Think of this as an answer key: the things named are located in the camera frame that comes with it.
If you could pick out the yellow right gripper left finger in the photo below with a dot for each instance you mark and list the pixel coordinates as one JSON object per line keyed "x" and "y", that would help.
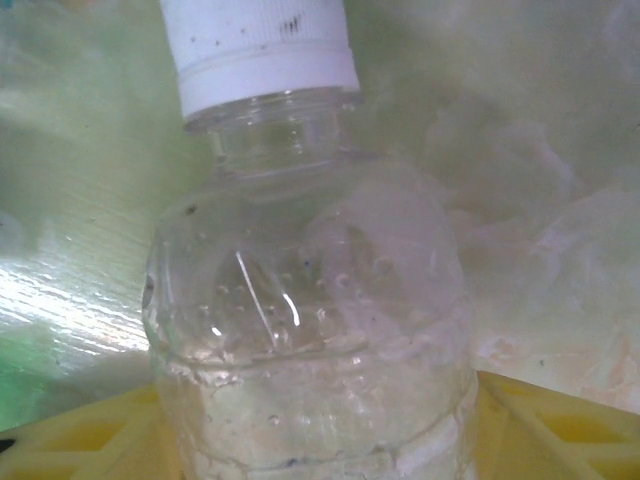
{"x": 75, "y": 450}

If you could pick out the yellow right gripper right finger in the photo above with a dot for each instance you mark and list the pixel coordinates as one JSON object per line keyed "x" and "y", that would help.
{"x": 560, "y": 440}

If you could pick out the label-free bottle wide white cap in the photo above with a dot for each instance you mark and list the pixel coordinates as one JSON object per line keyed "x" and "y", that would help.
{"x": 300, "y": 250}

